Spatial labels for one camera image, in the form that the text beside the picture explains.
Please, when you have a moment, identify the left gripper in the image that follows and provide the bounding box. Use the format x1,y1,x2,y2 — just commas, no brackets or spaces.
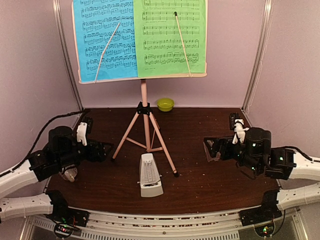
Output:
56,137,114,169

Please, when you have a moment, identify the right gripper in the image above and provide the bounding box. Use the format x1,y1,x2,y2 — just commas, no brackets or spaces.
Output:
204,135,262,174

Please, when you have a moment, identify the pink music stand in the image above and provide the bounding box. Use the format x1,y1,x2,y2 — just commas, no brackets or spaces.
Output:
71,0,209,178

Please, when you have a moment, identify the white metronome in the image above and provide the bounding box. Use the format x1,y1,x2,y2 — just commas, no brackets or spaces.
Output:
139,153,164,198

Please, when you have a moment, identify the green sheet music paper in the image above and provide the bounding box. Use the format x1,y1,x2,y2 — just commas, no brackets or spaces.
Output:
133,0,208,79

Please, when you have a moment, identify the blue sheet music paper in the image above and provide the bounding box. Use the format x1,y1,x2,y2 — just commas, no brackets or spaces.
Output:
72,0,138,84

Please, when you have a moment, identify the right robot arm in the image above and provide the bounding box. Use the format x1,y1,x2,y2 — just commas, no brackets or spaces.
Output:
203,127,320,221

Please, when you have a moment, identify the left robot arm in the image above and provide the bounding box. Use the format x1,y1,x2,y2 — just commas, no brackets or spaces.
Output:
0,117,114,226

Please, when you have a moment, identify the patterned mug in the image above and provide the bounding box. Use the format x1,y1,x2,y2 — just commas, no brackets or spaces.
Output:
59,167,78,183

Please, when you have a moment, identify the yellow-green plastic bowl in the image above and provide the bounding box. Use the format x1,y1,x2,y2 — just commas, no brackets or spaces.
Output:
157,98,175,112

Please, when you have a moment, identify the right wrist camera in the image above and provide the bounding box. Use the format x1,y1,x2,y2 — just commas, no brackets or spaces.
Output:
229,112,250,145

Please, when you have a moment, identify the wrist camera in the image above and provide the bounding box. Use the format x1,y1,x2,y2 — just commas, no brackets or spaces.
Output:
76,116,94,146
229,112,250,145

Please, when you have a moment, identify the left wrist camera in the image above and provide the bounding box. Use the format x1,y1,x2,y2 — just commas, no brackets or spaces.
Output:
76,116,94,146

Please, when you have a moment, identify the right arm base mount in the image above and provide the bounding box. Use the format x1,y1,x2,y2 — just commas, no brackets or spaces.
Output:
239,206,283,227

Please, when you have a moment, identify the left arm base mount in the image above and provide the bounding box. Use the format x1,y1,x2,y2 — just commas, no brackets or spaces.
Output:
45,208,90,227

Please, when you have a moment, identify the aluminium front rail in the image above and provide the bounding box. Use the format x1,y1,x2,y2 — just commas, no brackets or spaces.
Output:
19,197,308,240

